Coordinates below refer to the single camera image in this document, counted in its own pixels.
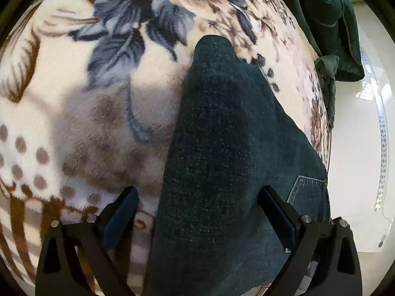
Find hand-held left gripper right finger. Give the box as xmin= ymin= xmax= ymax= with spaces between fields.
xmin=257 ymin=186 xmax=362 ymax=296

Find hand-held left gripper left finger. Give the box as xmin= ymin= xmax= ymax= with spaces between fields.
xmin=35 ymin=186 xmax=140 ymax=296

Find dark blue jeans pants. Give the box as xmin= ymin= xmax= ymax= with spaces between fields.
xmin=145 ymin=34 xmax=332 ymax=296

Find white bed headboard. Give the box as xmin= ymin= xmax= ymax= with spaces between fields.
xmin=327 ymin=3 xmax=393 ymax=253

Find small teal cloth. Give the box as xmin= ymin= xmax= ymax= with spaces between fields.
xmin=314 ymin=55 xmax=337 ymax=131

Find floral checked bed blanket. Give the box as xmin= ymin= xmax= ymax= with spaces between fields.
xmin=0 ymin=0 xmax=332 ymax=296

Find dark teal quilt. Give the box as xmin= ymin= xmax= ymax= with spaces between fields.
xmin=275 ymin=0 xmax=366 ymax=83

